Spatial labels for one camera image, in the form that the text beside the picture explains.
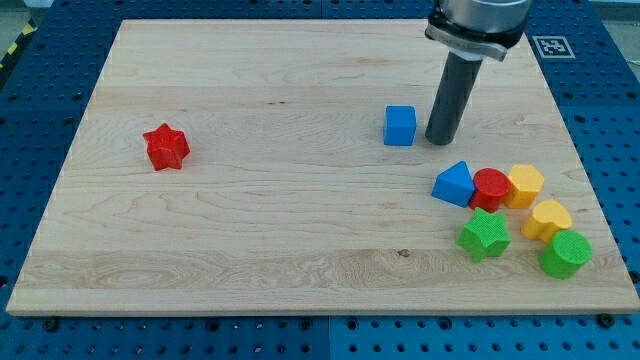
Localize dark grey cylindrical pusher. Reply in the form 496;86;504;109
425;51;482;146

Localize blue cube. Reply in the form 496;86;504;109
383;105;417;146

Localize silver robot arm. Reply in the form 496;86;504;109
425;0;532;145

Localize green star block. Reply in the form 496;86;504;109
456;207;512;262

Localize red star block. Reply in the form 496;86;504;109
143;123;190;171

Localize white fiducial marker tag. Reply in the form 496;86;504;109
532;35;575;59

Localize blue triangular block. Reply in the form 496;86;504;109
431;161;475;207

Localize red cylinder block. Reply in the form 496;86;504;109
468;168;511;213

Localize yellow hexagon block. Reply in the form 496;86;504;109
504;164;545;209

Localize yellow heart block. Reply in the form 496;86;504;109
520;199;573;243

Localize green cylinder block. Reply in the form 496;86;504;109
538;230;593;279

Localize light wooden board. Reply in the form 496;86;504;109
7;20;639;317

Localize black board clamp bolt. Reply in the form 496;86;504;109
596;313;616;329
42;317;60;332

